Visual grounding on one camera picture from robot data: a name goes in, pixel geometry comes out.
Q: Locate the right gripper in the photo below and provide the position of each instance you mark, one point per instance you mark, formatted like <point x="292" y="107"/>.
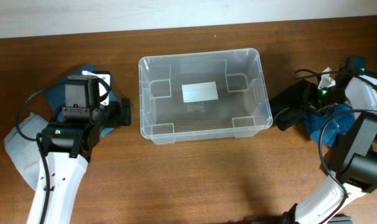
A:
<point x="320" y="92"/>

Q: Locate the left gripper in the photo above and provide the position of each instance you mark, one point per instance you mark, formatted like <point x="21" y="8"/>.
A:
<point x="116" y="110"/>

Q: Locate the navy blue garment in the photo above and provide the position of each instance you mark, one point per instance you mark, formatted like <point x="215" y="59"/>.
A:
<point x="313" y="123"/>

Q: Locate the black garment with tape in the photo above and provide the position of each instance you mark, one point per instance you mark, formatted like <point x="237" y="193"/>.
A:
<point x="293" y="103"/>

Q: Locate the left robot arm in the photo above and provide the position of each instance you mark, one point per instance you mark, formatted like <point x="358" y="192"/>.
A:
<point x="66" y="143"/>

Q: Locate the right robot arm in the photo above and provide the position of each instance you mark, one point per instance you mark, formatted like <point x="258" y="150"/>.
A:
<point x="351" y="164"/>

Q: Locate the dark blue folded jeans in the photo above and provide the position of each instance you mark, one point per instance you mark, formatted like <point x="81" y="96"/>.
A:
<point x="56" y="96"/>

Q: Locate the white label in bin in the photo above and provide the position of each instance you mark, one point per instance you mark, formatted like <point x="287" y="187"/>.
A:
<point x="199" y="92"/>

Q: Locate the clear plastic storage bin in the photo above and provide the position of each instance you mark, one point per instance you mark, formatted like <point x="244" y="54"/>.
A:
<point x="241" y="110"/>

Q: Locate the light blue folded jeans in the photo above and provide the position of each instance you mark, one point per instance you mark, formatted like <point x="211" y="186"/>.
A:
<point x="23" y="153"/>

